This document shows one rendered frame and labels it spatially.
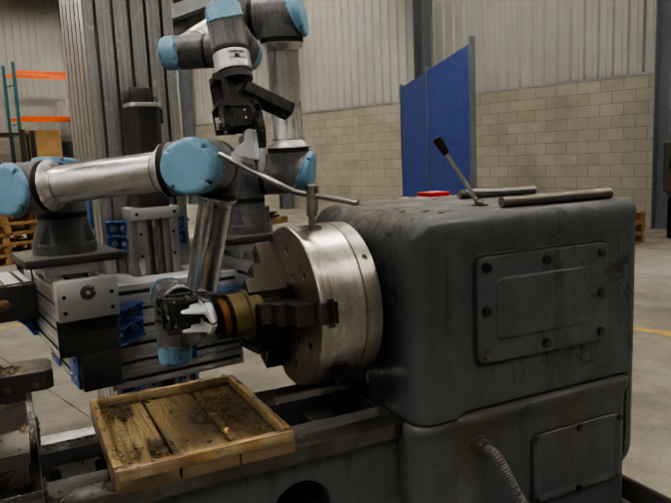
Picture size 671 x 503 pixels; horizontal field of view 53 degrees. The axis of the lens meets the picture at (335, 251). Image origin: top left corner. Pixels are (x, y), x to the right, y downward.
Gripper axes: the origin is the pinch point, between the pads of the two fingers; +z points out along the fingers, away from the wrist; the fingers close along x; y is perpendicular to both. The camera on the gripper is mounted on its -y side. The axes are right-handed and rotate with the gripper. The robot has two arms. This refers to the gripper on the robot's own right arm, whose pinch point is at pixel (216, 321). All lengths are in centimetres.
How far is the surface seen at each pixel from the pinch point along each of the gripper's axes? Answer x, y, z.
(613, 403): -27, -83, 16
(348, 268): 8.7, -22.7, 9.7
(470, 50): 115, -344, -381
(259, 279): 5.8, -10.4, -5.0
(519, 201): 19, -58, 14
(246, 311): 1.3, -5.6, 0.7
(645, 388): -108, -276, -134
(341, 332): -2.3, -19.7, 12.0
